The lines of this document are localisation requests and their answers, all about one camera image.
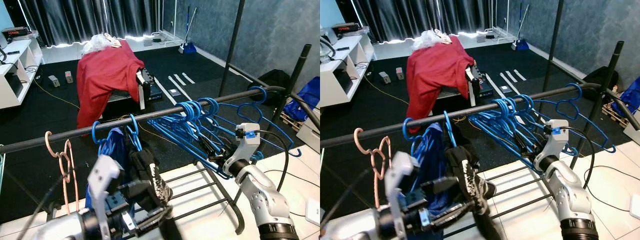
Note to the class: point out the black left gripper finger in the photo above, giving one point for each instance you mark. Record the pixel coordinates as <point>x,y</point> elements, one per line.
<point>137,188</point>
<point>442,185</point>
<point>452,215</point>
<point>154,220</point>

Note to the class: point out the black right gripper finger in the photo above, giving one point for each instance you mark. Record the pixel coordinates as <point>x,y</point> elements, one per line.
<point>525,155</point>
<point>517,135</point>
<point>206,137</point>
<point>215,157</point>

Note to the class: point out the black garment with white print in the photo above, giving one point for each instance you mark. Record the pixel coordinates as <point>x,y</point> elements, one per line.
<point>150,170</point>
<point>460,165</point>

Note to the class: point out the blue shirt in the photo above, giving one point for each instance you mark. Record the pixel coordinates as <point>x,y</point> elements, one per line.
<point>430,150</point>
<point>112,150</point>

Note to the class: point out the pink metal hanger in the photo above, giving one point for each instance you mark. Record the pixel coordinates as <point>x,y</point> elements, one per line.
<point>378,170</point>
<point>64,172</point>

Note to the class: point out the black equipment under red cloth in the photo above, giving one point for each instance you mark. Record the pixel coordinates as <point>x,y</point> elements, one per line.
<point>150,92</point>
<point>484,87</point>

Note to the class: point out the black metal clothes rack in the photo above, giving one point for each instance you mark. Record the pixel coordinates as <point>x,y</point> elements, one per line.
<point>431,119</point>
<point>82,131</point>

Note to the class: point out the wooden pallet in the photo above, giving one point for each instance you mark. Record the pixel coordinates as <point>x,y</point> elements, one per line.
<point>290,121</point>
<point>614,114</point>

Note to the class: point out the black bag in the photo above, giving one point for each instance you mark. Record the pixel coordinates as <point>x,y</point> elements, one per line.
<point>272,80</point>
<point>600,77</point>

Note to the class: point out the blue broom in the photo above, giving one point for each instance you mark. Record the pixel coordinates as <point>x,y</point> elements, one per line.
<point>521,45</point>
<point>189,48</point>

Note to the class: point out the blue fabric bag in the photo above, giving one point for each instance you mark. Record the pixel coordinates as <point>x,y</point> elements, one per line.
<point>307,97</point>
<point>631,95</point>

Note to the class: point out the red cloth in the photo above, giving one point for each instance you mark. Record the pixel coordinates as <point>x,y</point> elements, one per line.
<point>435,75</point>
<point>105,75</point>

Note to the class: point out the white socket box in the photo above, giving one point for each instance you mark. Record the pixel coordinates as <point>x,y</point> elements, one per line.
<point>312,212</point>
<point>635,206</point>

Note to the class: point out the small pink floor device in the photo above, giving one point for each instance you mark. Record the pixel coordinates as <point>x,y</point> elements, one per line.
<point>69,77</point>
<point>400,73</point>

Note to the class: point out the small grey floor device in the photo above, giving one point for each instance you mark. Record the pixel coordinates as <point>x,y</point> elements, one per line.
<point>54,81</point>
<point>384,77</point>

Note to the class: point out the white fluffy cloth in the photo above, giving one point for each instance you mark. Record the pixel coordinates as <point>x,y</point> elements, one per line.
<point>97,44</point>
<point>425,40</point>

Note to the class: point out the black curtain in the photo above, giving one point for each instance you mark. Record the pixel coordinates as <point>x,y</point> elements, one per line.
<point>415,17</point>
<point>90,20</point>

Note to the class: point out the white shelf unit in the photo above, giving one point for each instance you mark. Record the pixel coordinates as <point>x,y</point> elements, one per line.
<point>25,55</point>
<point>345,55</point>

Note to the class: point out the black device with red display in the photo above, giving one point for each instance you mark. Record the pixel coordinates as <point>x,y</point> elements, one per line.
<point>15,32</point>
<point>346,28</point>

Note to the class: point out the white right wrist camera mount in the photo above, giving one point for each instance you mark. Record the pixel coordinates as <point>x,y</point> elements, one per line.
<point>247,145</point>
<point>555,140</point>

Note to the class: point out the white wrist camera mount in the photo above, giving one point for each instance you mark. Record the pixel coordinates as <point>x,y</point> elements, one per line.
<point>247,145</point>
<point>102,172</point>
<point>555,140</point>
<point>402,170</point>

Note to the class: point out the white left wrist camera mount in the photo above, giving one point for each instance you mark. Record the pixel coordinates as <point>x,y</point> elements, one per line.
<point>102,172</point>
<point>402,170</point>

